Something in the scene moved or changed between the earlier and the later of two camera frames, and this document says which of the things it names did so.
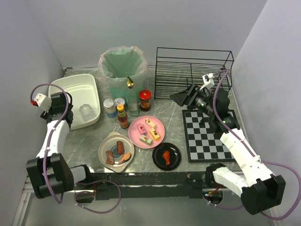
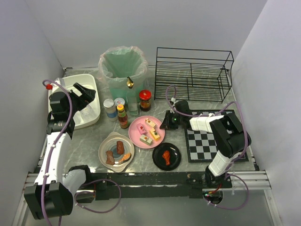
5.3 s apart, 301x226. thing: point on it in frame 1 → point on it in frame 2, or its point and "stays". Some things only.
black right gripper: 191,96 → 169,120
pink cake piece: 140,128 stays
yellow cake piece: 154,134 stays
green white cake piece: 144,139 stays
